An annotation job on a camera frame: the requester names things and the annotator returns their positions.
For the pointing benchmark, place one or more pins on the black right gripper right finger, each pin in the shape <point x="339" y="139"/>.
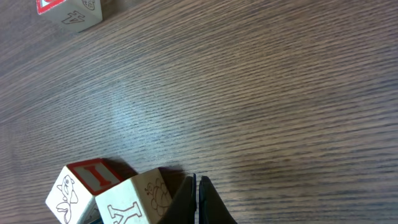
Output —
<point x="212" y="210"/>

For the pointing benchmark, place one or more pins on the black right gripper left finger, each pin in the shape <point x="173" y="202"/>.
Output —
<point x="184" y="204"/>

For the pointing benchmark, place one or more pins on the blue H wooden block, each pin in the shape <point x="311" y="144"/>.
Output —
<point x="143" y="198"/>

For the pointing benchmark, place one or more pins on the wooden block red side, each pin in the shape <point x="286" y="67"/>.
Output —
<point x="72" y="197"/>

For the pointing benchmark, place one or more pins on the red O letter block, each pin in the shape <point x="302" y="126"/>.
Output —
<point x="74" y="15"/>

